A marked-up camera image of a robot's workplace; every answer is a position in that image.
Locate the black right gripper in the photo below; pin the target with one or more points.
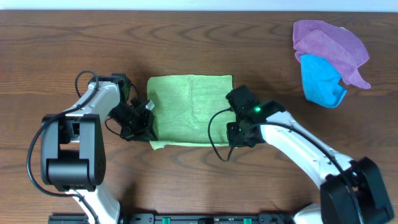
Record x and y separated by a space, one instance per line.
233 139

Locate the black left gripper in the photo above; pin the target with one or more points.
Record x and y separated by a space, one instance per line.
143 132

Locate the green cloth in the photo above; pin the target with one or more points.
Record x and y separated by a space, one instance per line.
184 105

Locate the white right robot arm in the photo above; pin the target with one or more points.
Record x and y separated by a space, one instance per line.
350 191

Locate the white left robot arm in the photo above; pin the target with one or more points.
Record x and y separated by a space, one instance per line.
73 157

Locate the blue cloth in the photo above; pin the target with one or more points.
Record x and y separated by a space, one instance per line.
320 81

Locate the purple cloth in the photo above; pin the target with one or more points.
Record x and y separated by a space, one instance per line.
337 45

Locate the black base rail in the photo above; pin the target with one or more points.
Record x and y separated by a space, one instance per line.
264 218

